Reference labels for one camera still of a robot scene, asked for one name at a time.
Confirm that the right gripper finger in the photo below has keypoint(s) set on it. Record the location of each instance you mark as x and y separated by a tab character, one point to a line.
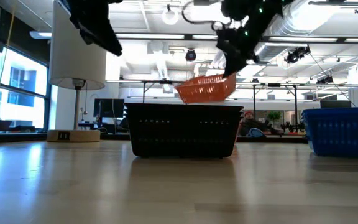
233	63

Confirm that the black slotted plastic basket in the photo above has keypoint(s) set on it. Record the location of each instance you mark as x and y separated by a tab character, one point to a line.
182	130

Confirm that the blue slotted plastic basket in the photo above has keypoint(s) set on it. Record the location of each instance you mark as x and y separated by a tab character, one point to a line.
340	133

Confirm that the silver ventilation duct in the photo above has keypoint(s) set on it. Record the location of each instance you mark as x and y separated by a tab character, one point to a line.
297	18

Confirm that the white shade table lamp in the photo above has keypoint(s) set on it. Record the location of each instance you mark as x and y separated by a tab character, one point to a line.
73	56

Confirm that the person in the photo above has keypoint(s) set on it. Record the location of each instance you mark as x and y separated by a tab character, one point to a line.
250	123

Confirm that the white round ceiling fixture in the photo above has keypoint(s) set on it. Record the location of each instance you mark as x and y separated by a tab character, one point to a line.
163	16

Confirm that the black ceiling dome camera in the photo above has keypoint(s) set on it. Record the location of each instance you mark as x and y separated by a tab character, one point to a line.
190	56

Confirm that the black computer monitor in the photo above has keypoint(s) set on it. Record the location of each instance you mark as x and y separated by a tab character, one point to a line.
109	108
336	104

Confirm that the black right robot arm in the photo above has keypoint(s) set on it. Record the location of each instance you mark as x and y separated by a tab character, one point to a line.
269	12

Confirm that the window with black frame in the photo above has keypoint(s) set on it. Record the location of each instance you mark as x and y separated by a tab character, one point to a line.
20	77

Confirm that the green potted plant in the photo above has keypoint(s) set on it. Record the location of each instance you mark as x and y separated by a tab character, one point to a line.
273	115

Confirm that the black metal rig frame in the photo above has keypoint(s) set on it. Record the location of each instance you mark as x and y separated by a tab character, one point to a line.
295	105
144	91

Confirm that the black ceiling spotlight cluster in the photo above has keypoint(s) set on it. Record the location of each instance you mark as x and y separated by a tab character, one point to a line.
294	56
325	80

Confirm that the black aluminium table frame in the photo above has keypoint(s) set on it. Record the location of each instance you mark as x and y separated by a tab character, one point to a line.
269	139

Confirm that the orange slotted plastic basket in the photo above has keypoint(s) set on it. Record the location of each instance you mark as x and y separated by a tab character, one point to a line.
204	90

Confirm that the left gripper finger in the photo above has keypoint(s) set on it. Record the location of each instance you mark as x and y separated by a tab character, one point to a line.
104	40

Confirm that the black ceiling light track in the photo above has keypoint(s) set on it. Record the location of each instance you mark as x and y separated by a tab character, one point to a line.
334	3

